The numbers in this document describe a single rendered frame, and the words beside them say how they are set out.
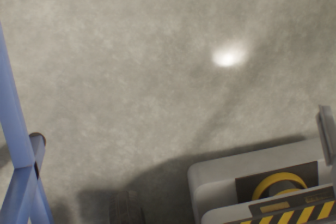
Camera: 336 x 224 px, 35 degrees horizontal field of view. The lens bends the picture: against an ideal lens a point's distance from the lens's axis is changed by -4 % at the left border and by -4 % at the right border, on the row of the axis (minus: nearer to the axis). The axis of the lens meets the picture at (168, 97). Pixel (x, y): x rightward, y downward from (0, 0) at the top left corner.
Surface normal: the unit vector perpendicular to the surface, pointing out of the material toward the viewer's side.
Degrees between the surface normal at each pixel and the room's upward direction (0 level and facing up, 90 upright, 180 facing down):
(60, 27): 0
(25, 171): 90
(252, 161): 90
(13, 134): 0
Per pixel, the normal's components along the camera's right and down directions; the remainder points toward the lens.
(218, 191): 0.10, 0.33
